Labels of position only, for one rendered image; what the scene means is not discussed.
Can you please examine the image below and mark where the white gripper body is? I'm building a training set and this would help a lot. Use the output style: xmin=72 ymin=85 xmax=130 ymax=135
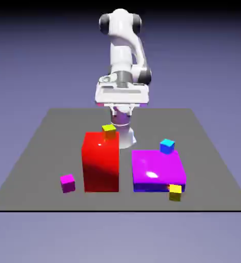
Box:
xmin=94 ymin=81 xmax=150 ymax=108

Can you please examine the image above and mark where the small yellow cube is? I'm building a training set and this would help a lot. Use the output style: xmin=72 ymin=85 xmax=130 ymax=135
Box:
xmin=101 ymin=124 xmax=117 ymax=140
xmin=169 ymin=184 xmax=183 ymax=202

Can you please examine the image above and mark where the small cyan cube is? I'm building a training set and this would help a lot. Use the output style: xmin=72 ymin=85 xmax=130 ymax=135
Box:
xmin=159 ymin=138 xmax=175 ymax=155

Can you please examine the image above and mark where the small magenta cube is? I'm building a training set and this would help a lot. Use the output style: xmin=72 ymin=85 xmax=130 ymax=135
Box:
xmin=59 ymin=174 xmax=76 ymax=194

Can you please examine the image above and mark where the large red box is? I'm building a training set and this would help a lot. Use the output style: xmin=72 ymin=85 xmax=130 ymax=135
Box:
xmin=81 ymin=131 xmax=121 ymax=193

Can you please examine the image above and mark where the large magenta box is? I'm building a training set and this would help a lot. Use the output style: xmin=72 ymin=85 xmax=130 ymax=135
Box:
xmin=131 ymin=149 xmax=187 ymax=193

